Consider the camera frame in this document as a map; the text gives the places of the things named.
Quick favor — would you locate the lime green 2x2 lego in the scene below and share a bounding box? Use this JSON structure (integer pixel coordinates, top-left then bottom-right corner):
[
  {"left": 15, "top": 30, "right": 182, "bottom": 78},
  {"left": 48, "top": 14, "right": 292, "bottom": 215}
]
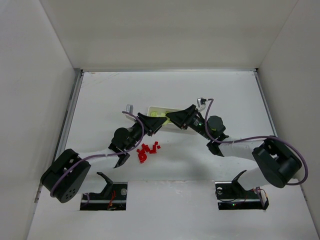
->
[{"left": 150, "top": 110, "right": 166, "bottom": 117}]

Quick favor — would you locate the white three-compartment tray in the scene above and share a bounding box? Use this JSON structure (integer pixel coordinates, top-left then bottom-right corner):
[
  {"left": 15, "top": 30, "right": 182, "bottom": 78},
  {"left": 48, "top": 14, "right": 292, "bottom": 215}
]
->
[{"left": 147, "top": 106, "right": 196, "bottom": 135}]

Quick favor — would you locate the lime green long lego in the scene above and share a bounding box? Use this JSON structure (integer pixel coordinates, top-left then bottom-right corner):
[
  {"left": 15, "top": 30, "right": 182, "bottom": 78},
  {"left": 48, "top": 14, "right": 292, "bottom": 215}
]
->
[{"left": 163, "top": 118, "right": 171, "bottom": 126}]

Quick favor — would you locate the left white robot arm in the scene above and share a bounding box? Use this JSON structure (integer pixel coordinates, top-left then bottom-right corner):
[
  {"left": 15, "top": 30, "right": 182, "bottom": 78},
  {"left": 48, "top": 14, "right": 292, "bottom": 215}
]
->
[{"left": 40, "top": 111, "right": 167, "bottom": 203}]

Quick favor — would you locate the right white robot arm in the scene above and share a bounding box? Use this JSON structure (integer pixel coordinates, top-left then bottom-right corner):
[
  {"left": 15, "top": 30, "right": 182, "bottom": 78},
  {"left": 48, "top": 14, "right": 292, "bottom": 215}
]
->
[{"left": 166, "top": 105, "right": 306, "bottom": 191}]

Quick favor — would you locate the red lego pile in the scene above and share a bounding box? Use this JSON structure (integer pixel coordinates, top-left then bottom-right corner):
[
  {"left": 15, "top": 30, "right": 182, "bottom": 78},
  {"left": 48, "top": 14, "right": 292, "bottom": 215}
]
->
[{"left": 136, "top": 141, "right": 161, "bottom": 164}]

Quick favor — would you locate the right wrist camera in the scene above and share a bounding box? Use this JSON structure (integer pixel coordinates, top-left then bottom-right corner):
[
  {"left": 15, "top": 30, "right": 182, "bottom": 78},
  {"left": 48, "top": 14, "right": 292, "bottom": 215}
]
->
[{"left": 197, "top": 97, "right": 207, "bottom": 109}]

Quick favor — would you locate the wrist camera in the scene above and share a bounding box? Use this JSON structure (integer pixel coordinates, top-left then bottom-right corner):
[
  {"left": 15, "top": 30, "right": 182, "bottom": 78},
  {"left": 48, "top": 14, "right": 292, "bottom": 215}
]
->
[
  {"left": 125, "top": 104, "right": 134, "bottom": 114},
  {"left": 197, "top": 97, "right": 207, "bottom": 109}
]

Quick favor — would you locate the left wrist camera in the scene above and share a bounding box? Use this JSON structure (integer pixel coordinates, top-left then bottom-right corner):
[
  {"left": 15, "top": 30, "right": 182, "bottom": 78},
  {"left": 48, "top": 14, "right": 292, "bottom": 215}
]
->
[{"left": 125, "top": 104, "right": 134, "bottom": 114}]

